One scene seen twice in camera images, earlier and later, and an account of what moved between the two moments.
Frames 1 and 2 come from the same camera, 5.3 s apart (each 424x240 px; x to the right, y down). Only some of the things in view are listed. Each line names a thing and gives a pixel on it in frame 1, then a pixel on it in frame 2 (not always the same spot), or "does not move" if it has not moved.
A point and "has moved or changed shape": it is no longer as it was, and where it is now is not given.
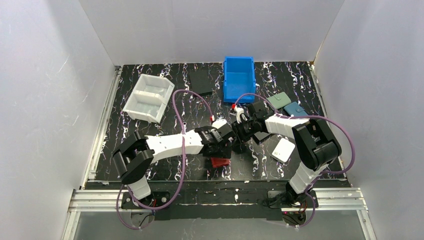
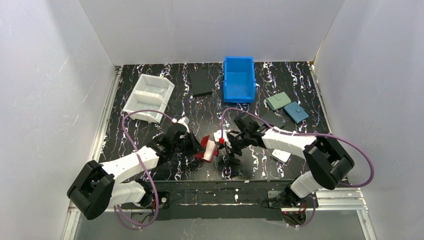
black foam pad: (201, 82) does not move
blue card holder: (295, 109) does not move
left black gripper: (227, 141) -> (191, 142)
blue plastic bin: (239, 79) does not move
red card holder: (218, 162) has moved or changed shape
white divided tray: (148, 101) does not move
